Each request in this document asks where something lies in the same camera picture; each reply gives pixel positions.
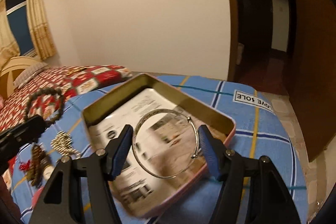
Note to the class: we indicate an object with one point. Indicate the beige curtain panel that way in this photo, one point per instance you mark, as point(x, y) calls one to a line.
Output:
point(8, 45)
point(39, 29)

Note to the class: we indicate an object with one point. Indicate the pink metal tin box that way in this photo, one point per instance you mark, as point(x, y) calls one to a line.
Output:
point(215, 118)

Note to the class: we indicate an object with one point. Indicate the beige curtain right panel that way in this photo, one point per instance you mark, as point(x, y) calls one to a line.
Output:
point(39, 29)

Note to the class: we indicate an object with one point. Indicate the brown wooden door frame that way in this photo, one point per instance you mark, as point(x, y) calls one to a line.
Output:
point(234, 39)

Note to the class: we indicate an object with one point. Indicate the gold watch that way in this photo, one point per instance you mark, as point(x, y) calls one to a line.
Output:
point(47, 167)

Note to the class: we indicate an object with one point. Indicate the cream wooden headboard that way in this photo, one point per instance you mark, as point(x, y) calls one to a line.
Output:
point(11, 71)

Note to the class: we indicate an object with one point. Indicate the brown wooden door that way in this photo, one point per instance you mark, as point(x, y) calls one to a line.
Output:
point(312, 73)

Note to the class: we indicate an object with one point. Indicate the window with blue glass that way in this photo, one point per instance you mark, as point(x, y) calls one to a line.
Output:
point(17, 17)

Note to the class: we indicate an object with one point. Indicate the beige curtain left panel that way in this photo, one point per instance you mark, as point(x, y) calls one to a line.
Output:
point(8, 45)

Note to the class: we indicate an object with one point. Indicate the blue plaid towel blanket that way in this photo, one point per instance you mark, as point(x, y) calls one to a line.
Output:
point(258, 132)

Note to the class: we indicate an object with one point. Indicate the striped pillow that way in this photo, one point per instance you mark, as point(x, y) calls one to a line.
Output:
point(29, 73)

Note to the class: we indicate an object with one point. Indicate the red patterned quilt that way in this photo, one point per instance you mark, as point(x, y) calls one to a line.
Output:
point(73, 81)

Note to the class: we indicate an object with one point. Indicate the printed paper leaflet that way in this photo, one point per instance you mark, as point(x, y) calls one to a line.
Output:
point(162, 139)

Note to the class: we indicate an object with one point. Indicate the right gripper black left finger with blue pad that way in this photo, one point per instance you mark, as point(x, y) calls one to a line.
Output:
point(61, 200)

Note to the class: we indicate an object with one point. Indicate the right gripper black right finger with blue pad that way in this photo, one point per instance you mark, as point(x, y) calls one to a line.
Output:
point(269, 198)

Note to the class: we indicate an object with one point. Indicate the floral patterned bed sheet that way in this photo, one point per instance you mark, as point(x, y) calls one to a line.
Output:
point(320, 173)

